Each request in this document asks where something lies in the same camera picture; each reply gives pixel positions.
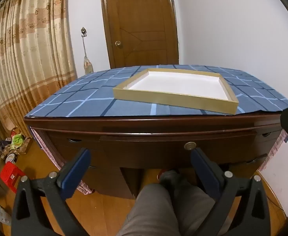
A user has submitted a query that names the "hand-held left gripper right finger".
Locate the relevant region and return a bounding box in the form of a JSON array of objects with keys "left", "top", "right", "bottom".
[{"left": 190, "top": 147, "right": 272, "bottom": 236}]

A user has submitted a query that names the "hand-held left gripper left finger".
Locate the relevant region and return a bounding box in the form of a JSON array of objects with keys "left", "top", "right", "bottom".
[{"left": 11, "top": 148, "right": 91, "bottom": 236}]

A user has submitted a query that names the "dark wooden drawer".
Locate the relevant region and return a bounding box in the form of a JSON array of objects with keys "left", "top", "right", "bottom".
[{"left": 101, "top": 131, "right": 267, "bottom": 171}]

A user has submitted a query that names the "gold cardboard tray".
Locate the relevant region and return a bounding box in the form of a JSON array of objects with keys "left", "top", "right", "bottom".
[{"left": 113, "top": 68, "right": 239, "bottom": 115}]

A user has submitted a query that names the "person's dark foot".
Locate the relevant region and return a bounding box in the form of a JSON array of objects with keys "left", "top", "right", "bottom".
[{"left": 159, "top": 169, "right": 184, "bottom": 190}]

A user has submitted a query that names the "floor clutter pile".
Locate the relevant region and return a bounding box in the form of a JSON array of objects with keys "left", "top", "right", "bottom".
[{"left": 10, "top": 127, "right": 34, "bottom": 156}]

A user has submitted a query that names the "person's grey trouser leg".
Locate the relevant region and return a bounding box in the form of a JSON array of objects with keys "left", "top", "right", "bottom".
[{"left": 116, "top": 183, "right": 218, "bottom": 236}]

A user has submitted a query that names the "green plastic bag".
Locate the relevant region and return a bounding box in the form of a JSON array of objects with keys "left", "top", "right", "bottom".
[{"left": 12, "top": 134, "right": 24, "bottom": 146}]

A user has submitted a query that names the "red plastic stool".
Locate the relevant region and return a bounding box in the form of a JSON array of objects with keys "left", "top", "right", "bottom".
[{"left": 0, "top": 162, "right": 26, "bottom": 193}]

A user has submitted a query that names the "round tin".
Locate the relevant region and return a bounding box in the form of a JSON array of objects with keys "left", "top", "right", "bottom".
[{"left": 5, "top": 153, "right": 18, "bottom": 164}]

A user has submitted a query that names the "blue plaid tablecloth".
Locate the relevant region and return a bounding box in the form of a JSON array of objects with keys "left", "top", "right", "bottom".
[{"left": 25, "top": 64, "right": 288, "bottom": 118}]

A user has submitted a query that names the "dark wooden desk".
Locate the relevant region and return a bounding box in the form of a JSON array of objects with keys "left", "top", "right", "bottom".
[{"left": 23, "top": 112, "right": 288, "bottom": 199}]

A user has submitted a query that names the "beige curtain tassel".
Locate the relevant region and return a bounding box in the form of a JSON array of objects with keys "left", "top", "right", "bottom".
[{"left": 82, "top": 38, "right": 94, "bottom": 75}]

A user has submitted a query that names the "beige patterned curtain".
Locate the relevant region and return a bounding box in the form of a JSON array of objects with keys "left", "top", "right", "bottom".
[{"left": 0, "top": 0, "right": 78, "bottom": 158}]

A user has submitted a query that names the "brown wooden door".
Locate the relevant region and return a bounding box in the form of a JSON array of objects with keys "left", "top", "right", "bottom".
[{"left": 100, "top": 0, "right": 179, "bottom": 69}]

